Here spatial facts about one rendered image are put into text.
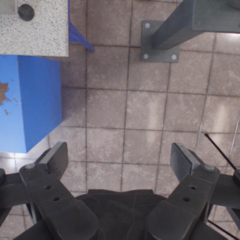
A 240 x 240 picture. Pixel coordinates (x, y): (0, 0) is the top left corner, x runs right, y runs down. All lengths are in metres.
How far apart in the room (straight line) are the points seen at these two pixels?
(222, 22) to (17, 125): 0.93
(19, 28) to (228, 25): 0.67
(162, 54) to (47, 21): 0.95
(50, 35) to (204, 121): 1.36
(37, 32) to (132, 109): 0.96
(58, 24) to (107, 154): 1.16
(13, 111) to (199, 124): 1.39
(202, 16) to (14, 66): 0.78
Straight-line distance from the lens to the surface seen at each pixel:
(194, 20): 0.54
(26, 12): 0.74
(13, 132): 1.00
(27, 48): 0.74
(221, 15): 0.58
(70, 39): 1.02
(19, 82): 0.93
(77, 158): 1.63
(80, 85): 1.44
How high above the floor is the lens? 1.40
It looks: 75 degrees down
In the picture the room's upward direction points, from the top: 178 degrees clockwise
